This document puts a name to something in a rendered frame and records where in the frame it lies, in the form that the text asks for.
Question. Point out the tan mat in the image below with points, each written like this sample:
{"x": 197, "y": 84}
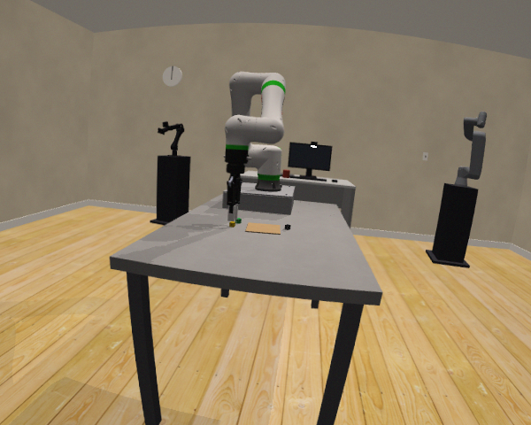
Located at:
{"x": 263, "y": 228}

